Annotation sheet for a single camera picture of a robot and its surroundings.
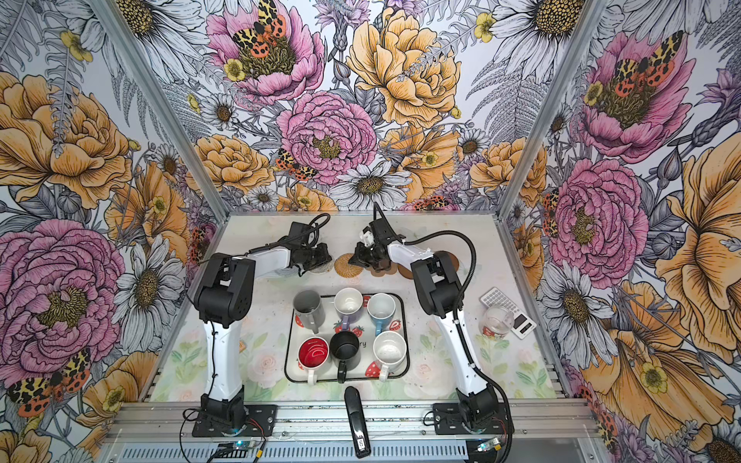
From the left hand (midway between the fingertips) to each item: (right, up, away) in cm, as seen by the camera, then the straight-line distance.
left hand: (331, 263), depth 105 cm
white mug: (+20, -23, -20) cm, 37 cm away
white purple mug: (+7, -13, -11) cm, 18 cm away
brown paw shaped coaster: (+21, -2, -2) cm, 22 cm away
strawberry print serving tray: (+13, -19, -15) cm, 28 cm away
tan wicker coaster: (+5, -2, 0) cm, 5 cm away
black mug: (+7, -22, -21) cm, 31 cm away
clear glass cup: (+54, -17, -14) cm, 58 cm away
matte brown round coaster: (+26, -3, -3) cm, 27 cm away
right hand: (+7, -1, -1) cm, 7 cm away
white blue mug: (+18, -13, -14) cm, 26 cm away
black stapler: (+12, -36, -34) cm, 51 cm away
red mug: (-2, -24, -22) cm, 33 cm away
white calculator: (+62, -17, -15) cm, 66 cm away
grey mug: (-5, -13, -13) cm, 19 cm away
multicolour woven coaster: (-2, -2, -2) cm, 3 cm away
